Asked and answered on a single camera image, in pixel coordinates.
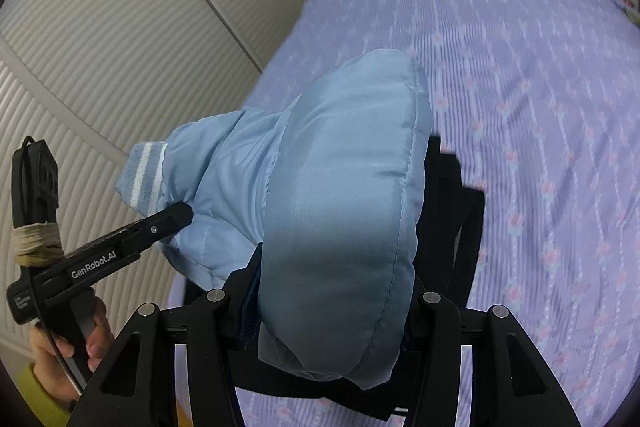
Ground black folded clothes stack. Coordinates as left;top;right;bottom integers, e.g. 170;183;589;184
170;134;487;423

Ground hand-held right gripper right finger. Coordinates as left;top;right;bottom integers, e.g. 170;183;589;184
405;291;581;427

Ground light blue padded pants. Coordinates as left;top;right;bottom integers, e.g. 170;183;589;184
116;48;433;390

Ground bed with purple cover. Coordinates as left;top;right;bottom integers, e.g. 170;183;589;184
170;0;640;427

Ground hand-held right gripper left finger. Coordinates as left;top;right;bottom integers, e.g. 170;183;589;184
67;247;266;427

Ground black cable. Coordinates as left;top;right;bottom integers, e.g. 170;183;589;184
35;319;83;395

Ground person's left forearm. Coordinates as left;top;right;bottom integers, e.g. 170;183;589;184
14;362;72;427

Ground person's left hand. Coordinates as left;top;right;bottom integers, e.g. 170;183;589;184
29;298;114;404

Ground white ribbed wardrobe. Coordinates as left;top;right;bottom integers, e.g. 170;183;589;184
0;0;328;358

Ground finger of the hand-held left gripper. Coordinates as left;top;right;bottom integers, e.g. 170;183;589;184
130;202;194;254

